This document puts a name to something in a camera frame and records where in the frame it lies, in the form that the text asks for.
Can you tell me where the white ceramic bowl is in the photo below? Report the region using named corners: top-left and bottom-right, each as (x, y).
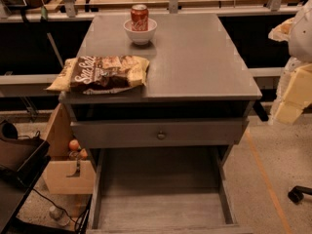
top-left (124, 19), bottom-right (157, 45)

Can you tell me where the black cart on left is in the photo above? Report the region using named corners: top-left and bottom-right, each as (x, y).
top-left (0, 120), bottom-right (50, 234)

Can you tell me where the red coke can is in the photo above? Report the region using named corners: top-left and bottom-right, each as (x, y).
top-left (131, 4), bottom-right (149, 31)

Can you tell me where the clear bottle on floor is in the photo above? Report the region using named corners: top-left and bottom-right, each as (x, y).
top-left (49, 206), bottom-right (70, 227)

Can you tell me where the sea salt chip bag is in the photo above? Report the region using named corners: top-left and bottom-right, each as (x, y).
top-left (47, 56), bottom-right (149, 95)

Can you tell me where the wooden box on floor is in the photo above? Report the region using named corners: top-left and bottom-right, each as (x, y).
top-left (43, 103), bottom-right (96, 194)

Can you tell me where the orange fruit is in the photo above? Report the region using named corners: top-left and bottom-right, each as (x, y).
top-left (68, 139), bottom-right (80, 151)

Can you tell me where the grey cabinet with drawers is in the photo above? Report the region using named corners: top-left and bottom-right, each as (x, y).
top-left (60, 13), bottom-right (260, 234)

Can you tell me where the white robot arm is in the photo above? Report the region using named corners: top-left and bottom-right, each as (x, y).
top-left (268, 0), bottom-right (312, 124)

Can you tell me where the round metal drawer knob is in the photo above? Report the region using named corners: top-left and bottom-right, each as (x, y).
top-left (157, 131), bottom-right (166, 140)

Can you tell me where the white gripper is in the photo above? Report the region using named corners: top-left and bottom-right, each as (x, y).
top-left (274, 57), bottom-right (312, 124)

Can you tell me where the black chair wheel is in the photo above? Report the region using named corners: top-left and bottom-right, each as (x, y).
top-left (288, 185), bottom-right (312, 204)

